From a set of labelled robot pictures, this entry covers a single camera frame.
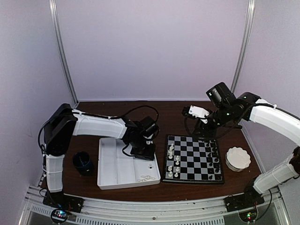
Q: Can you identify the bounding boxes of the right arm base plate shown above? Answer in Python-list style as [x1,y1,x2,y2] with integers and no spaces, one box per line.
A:
[224,194,265,212]

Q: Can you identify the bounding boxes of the aluminium front rail frame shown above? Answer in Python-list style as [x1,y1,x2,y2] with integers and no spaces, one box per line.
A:
[18,180,300,225]

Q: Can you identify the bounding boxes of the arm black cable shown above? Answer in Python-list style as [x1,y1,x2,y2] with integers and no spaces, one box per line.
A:
[117,105,159,125]
[182,107,195,135]

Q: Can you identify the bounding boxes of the left aluminium corner post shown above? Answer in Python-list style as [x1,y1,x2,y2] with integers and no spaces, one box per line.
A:
[49,0,79,105]

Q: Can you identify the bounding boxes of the right aluminium corner post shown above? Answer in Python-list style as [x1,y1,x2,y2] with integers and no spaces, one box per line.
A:
[230,0,256,93]

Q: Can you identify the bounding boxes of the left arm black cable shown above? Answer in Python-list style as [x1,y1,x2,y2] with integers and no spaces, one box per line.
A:
[117,105,159,125]

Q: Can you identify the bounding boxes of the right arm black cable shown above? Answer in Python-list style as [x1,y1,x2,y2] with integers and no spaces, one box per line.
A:
[182,107,195,135]

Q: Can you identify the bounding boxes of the white plastic compartment tray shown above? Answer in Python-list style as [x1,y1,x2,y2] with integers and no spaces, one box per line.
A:
[97,138,161,190]

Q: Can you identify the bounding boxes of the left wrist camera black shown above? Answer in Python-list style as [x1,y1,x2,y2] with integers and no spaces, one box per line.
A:
[139,116,159,140]

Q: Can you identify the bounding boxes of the white scalloped bowl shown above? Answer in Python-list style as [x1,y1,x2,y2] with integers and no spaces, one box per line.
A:
[225,147,251,172]

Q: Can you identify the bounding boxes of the white piece passed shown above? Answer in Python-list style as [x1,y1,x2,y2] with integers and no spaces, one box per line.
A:
[168,151,173,159]

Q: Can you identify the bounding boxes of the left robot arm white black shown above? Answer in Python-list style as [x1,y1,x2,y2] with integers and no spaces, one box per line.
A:
[37,104,158,208]

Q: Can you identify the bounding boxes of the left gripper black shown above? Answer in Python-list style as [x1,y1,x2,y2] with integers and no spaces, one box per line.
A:
[129,137,157,161]

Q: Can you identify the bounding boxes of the aluminium corner post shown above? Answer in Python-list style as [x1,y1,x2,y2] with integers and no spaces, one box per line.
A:
[49,0,79,105]
[230,0,256,93]

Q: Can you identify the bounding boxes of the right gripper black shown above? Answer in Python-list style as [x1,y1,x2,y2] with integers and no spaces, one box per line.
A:
[192,104,233,139]

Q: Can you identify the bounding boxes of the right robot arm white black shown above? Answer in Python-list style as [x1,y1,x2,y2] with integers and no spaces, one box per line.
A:
[187,88,300,207]

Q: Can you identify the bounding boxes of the black white chess board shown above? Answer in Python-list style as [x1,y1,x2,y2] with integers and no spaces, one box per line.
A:
[162,135,225,185]

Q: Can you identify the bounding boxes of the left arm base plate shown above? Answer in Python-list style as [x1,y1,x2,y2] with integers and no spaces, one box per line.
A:
[43,191,84,213]

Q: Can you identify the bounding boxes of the white piece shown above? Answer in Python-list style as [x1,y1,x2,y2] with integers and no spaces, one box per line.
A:
[168,143,174,155]

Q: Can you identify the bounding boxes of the dark blue mug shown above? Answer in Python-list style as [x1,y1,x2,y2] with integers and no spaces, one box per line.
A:
[72,151,94,176]

